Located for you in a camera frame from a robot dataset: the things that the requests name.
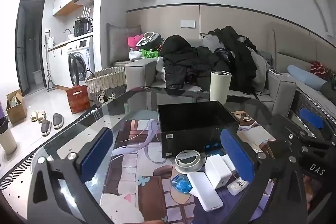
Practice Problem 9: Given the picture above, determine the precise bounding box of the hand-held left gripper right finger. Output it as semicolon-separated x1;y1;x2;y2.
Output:
220;129;308;224

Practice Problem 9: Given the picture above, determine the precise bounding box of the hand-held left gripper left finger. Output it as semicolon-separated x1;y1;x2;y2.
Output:
26;127;114;224

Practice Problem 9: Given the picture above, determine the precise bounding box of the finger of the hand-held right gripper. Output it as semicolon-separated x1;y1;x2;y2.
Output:
270;114;315;159
299;108;336;144

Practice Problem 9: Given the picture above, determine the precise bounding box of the small white charger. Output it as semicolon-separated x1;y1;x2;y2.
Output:
221;154;237;172

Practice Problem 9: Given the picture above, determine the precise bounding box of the large white plug charger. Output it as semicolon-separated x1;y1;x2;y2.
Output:
204;153;240;189

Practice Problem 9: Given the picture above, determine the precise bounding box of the small white bottle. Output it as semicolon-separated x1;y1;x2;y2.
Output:
227;178;249;196

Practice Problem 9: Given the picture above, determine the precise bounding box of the black cardboard box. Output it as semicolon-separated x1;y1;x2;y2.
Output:
157;100;240;159

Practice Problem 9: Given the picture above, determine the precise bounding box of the printed table mat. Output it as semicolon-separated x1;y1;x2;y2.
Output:
100;111;289;224

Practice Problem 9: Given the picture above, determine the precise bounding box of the blue pillow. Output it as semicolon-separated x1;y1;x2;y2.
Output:
287;65;328;91

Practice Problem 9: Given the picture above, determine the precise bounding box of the white power bank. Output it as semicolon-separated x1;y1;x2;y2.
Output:
187;171;223;212

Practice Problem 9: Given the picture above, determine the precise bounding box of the red knit cloth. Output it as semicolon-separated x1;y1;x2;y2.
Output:
311;61;333;79

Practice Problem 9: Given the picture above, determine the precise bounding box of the grey slipper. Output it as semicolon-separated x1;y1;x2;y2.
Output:
41;119;52;136
53;113;64;129

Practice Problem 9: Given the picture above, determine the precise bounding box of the red box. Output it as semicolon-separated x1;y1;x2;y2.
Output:
66;85;91;115

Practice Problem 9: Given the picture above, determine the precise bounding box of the grey garment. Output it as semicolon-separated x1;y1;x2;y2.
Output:
249;47;271;96

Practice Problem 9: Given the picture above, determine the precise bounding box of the beige slippers pair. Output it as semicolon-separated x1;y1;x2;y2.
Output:
30;111;47;124

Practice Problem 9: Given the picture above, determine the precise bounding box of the wicker basket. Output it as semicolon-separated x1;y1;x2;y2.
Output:
84;66;127;108

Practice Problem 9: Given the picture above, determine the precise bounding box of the cream tumbler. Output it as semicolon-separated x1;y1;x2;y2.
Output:
209;70;232;104

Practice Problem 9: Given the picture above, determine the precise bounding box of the brown cardboard box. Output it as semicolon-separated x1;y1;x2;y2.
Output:
6;89;27;125

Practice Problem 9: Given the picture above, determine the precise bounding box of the cream bottle with black lid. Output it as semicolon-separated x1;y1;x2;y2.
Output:
0;119;18;155

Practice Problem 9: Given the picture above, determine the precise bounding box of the grey sofa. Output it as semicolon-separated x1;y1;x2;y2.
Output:
106;37;297;119

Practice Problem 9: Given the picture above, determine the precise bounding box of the upright mop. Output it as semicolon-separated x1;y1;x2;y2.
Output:
44;35;57;92

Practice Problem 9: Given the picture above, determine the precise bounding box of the black clothing pile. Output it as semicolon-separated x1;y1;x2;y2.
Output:
209;26;263;95

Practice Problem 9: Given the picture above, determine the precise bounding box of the white washing machine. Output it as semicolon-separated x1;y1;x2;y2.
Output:
67;37;95;88

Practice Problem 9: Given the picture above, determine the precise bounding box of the white cloth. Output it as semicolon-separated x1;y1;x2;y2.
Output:
156;56;166;80

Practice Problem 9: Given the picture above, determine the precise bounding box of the black padded jacket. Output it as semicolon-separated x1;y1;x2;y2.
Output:
157;35;231;90

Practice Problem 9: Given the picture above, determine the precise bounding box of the green bag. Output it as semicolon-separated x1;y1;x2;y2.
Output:
140;49;160;59

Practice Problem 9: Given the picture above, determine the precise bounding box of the grey cushion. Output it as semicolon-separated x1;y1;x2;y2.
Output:
106;23;143;64

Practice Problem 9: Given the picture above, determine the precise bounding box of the pink plush toy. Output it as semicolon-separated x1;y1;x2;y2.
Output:
127;35;143;50

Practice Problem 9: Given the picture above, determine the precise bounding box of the black and white helmet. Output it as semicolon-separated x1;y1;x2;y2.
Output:
135;32;161;50

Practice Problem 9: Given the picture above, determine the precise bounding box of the black kitchen appliance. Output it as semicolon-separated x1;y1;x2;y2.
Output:
74;18;93;37

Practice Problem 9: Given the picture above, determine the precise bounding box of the black framed door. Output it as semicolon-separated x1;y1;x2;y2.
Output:
15;0;46;98

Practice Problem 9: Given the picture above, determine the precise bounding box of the white router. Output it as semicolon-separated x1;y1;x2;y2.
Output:
81;5;93;21

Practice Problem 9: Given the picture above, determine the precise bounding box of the white wall cabinet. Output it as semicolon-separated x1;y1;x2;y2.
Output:
52;0;96;16

